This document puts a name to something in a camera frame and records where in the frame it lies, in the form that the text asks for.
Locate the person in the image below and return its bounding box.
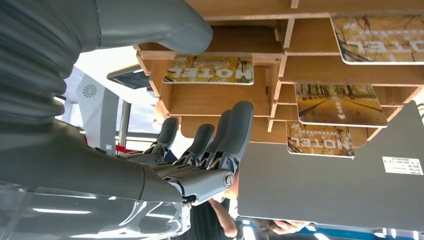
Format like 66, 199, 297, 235
206, 170, 312, 240

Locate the autumn tree hotel card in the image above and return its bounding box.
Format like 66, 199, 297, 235
285, 121, 356, 159
330, 13, 424, 66
294, 82, 389, 129
163, 55, 255, 86

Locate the wooden card organizer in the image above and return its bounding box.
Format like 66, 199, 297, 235
134, 0, 424, 149

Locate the grey laptop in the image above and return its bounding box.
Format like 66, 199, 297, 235
236, 100, 424, 233

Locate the grey kiosk stand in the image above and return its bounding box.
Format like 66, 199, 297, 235
75, 73, 120, 156

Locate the chrome stanchion post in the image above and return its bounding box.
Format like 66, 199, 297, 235
117, 100, 132, 150

